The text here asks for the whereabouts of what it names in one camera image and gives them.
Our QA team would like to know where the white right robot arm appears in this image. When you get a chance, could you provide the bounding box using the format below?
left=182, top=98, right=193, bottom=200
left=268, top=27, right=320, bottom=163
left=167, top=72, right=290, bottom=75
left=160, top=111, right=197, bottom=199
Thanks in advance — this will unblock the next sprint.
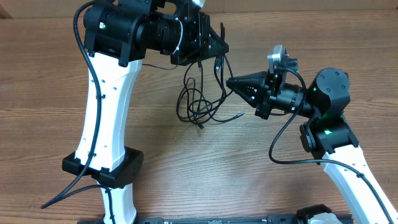
left=226, top=66, right=397, bottom=223

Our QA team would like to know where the brown cardboard wall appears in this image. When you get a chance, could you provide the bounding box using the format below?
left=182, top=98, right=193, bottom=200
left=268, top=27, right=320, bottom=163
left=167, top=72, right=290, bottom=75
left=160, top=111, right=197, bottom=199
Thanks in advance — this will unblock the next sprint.
left=1, top=0, right=397, bottom=19

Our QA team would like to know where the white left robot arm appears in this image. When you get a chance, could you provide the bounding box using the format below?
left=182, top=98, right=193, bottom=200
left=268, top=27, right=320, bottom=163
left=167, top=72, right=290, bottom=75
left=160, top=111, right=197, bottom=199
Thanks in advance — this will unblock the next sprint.
left=62, top=1, right=229, bottom=223

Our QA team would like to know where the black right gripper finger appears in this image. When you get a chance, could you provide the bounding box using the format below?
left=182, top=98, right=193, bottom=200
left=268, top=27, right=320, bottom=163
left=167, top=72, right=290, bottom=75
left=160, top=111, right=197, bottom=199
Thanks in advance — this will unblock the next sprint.
left=232, top=86, right=266, bottom=108
left=226, top=71, right=267, bottom=89

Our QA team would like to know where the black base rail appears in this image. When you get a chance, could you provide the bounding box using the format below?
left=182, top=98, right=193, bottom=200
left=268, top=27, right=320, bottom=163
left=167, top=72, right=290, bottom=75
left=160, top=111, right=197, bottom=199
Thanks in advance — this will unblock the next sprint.
left=77, top=214, right=354, bottom=224

